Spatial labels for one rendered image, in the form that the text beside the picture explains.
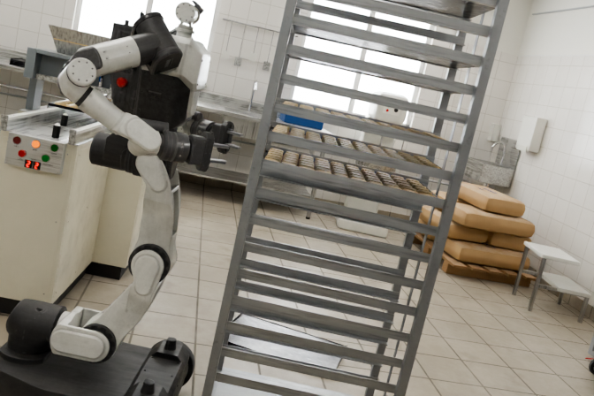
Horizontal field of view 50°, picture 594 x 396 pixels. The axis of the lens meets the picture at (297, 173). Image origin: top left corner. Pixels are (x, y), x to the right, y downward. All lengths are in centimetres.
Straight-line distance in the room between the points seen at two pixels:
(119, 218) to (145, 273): 147
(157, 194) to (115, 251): 159
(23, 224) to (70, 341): 85
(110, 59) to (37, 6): 515
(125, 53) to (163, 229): 65
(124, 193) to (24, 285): 81
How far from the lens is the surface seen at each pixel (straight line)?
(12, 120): 305
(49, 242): 306
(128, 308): 233
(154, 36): 196
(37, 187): 302
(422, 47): 199
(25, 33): 703
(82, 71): 183
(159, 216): 222
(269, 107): 193
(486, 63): 200
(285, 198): 199
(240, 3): 682
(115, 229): 370
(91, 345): 237
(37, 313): 246
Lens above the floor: 133
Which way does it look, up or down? 8 degrees down
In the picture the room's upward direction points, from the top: 13 degrees clockwise
